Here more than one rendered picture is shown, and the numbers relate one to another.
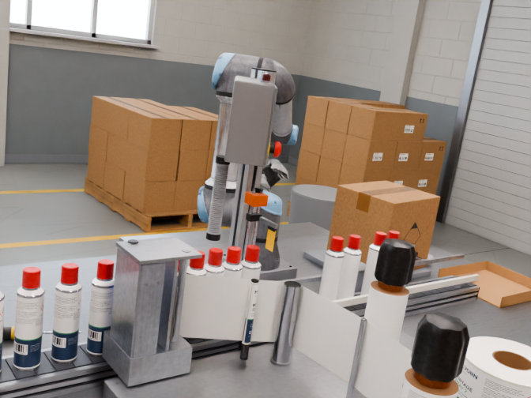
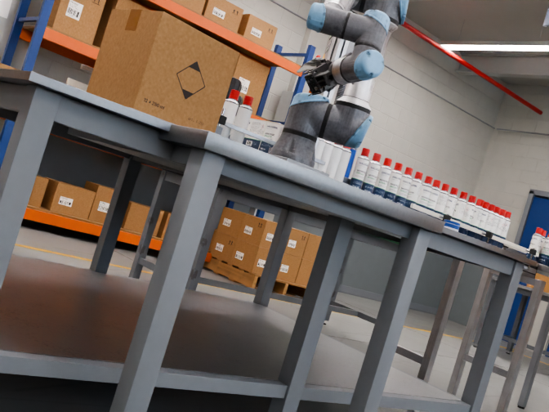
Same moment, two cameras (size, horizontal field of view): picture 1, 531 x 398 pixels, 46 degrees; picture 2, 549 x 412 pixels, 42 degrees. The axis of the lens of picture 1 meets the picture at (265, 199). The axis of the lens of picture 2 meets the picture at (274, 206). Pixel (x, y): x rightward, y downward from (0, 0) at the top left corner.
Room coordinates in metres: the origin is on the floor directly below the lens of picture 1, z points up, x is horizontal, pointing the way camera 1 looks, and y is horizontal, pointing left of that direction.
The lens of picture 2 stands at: (4.25, -0.05, 0.69)
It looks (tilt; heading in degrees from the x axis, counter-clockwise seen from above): 1 degrees up; 179
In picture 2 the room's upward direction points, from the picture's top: 17 degrees clockwise
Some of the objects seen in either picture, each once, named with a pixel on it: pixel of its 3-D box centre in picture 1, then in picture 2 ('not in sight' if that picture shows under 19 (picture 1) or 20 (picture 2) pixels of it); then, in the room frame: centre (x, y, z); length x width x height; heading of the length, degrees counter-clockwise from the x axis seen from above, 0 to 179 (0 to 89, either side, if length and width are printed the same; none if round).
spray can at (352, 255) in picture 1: (348, 270); (227, 118); (1.67, -0.26, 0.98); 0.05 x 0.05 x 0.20
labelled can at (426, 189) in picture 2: not in sight; (423, 198); (0.93, 0.66, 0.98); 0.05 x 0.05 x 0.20
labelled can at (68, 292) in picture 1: (66, 312); (371, 176); (1.17, 0.37, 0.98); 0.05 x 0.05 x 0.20
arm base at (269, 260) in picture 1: (257, 247); (295, 148); (1.93, 0.00, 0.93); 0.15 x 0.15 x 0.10
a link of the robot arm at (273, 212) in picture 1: (260, 212); (308, 114); (1.93, 0.01, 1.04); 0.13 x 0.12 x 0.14; 84
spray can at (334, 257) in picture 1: (331, 272); (241, 123); (1.63, -0.21, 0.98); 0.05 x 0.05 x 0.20
